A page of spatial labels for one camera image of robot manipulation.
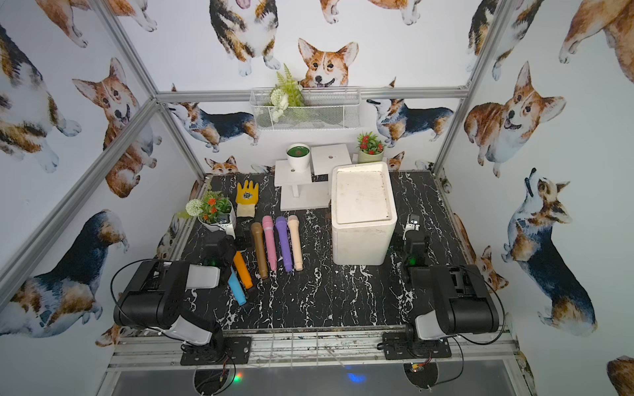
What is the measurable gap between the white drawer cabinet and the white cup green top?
0.14m

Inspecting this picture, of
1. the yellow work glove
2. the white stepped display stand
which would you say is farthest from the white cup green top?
the yellow work glove

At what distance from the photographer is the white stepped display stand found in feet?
3.14
